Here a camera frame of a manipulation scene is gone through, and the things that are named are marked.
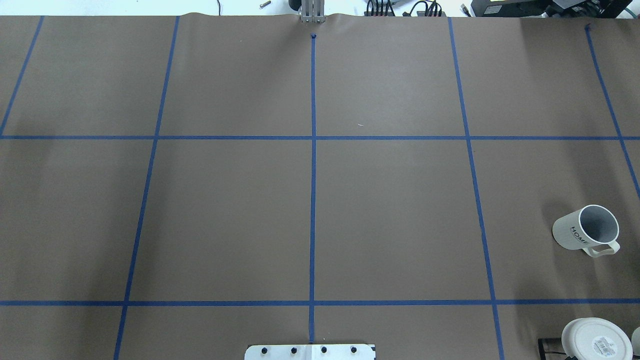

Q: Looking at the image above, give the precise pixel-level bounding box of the aluminium frame post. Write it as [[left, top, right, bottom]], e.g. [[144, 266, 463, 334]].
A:
[[298, 0, 326, 24]]

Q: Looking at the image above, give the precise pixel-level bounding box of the white mug on rack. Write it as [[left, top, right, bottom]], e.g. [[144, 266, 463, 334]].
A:
[[630, 326, 640, 359], [561, 317, 634, 360]]

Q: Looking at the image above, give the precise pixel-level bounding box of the white mug on rack upper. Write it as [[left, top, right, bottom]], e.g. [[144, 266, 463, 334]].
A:
[[630, 326, 640, 359]]

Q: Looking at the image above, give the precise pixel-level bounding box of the white HOME mug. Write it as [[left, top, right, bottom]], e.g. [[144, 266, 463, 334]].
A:
[[551, 204, 621, 258]]

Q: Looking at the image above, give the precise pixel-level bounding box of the black wire mug rack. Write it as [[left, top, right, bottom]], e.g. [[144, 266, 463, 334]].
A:
[[537, 338, 574, 360]]

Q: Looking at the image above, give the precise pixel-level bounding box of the white mug on rack lower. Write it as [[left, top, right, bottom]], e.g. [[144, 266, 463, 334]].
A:
[[561, 317, 634, 360]]

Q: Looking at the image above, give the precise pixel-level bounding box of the black power strip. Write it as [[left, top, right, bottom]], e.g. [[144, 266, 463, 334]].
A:
[[361, 0, 447, 18]]

